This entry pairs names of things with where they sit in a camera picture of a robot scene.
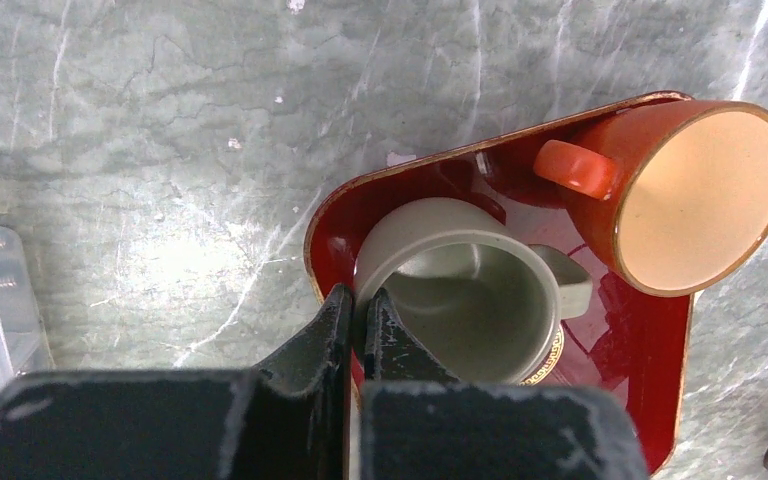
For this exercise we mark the grey olive cup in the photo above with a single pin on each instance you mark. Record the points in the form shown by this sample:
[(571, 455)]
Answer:
[(485, 305)]

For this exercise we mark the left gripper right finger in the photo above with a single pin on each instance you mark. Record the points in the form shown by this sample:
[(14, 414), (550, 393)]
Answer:
[(445, 429)]

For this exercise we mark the orange red cup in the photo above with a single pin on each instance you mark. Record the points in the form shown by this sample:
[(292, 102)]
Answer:
[(671, 197)]

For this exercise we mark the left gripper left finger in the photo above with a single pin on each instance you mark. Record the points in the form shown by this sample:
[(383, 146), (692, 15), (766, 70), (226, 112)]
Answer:
[(283, 418)]

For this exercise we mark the red tray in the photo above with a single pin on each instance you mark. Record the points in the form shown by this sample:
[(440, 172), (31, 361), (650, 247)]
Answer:
[(628, 343)]

